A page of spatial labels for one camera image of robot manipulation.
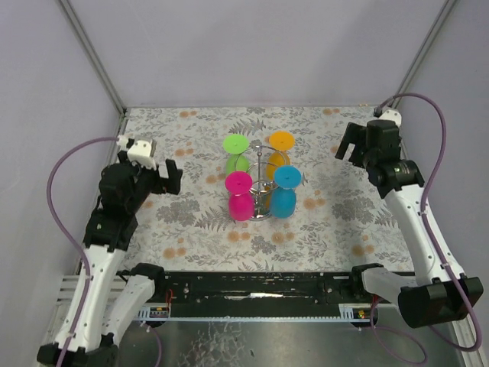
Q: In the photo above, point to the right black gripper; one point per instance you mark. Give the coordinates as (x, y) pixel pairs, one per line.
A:
(357, 143)

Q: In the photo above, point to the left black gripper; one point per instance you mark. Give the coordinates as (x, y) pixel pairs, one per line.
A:
(163, 180)

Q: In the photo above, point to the pink plastic wine glass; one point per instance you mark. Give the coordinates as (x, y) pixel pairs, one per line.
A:
(240, 202)

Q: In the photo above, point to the green plastic wine glass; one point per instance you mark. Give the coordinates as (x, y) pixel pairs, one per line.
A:
(236, 145)

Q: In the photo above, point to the orange plastic wine glass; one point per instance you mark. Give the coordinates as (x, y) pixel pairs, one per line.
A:
(281, 142)

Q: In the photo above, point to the blue plastic wine glass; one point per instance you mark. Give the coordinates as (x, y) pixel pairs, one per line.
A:
(283, 198)

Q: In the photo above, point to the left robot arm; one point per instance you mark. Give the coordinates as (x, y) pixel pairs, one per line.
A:
(93, 329)

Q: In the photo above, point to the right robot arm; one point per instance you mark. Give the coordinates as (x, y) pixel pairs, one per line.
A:
(440, 285)

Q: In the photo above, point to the chrome wine glass rack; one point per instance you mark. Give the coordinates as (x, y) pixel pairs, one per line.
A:
(262, 186)

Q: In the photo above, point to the floral patterned table mat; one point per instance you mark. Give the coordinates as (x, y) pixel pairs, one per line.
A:
(339, 221)

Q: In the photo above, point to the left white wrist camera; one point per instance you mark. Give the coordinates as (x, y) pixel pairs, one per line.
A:
(139, 150)

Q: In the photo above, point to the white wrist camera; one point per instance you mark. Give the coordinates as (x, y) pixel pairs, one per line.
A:
(393, 115)
(139, 150)

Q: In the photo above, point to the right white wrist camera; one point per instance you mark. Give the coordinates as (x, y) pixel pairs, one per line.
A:
(393, 115)

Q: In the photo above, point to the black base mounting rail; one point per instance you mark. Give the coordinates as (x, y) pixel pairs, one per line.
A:
(257, 295)

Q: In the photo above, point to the right aluminium frame post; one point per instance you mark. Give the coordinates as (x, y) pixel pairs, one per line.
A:
(437, 26)

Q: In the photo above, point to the aluminium frame post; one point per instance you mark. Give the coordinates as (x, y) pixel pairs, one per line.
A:
(437, 26)
(83, 38)

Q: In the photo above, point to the left aluminium frame post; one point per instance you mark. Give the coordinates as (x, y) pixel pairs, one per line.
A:
(83, 38)

